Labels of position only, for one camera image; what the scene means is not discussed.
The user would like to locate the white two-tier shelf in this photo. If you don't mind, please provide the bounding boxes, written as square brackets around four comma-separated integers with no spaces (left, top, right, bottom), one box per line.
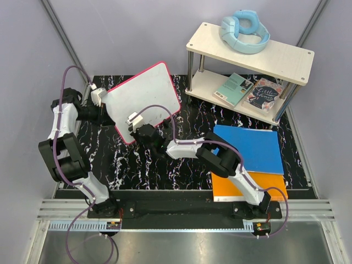
[185,22,315,125]

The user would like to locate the orange notebook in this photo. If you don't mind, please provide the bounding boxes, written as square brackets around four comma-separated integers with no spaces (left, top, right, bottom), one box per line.
[211,166,288,205]

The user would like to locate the teal paperback book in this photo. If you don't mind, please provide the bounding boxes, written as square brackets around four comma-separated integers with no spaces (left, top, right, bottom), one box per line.
[213,73,254,108]

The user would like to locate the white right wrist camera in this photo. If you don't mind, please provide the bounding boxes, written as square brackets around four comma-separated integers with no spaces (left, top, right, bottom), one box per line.
[126,112,145,133]

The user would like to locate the Little Women book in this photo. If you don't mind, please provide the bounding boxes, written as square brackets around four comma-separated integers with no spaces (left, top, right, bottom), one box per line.
[242,78,283,116]

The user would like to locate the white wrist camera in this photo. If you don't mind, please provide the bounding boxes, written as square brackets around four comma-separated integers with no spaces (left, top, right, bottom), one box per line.
[90,84,107,107]
[126,112,145,133]

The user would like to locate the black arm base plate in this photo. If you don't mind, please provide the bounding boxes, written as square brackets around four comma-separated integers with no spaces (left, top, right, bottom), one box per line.
[87,190,283,231]

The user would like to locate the light blue headphones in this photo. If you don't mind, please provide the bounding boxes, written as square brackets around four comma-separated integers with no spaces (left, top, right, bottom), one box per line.
[219,10,271,54]

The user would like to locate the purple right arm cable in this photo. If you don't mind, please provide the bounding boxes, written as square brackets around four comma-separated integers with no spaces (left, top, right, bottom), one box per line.
[136,104,289,240]

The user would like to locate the blue notebook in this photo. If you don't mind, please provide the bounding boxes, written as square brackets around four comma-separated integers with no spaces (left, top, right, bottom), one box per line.
[213,125,284,175]

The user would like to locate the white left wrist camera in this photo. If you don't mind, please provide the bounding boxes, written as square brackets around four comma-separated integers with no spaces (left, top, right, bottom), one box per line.
[90,84,107,107]

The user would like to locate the pink framed whiteboard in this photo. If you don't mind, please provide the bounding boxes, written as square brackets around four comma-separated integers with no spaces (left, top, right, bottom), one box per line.
[102,62,181,145]

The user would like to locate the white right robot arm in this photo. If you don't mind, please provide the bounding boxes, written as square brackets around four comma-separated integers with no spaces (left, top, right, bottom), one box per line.
[129,124,271,218]

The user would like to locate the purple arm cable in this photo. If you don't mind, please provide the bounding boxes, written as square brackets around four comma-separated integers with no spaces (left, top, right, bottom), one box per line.
[53,65,119,264]
[136,104,289,240]

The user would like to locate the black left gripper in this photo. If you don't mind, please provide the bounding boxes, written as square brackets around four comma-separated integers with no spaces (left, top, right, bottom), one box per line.
[76,101,115,128]

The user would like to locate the black marble pattern mat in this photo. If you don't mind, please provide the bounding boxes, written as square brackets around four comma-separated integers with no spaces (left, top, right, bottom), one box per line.
[77,75,312,193]

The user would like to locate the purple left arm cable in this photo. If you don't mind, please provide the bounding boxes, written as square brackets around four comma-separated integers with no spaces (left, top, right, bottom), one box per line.
[53,65,119,264]

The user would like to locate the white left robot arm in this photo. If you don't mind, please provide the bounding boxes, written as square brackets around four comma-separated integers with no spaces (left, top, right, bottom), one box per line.
[38,88,119,218]

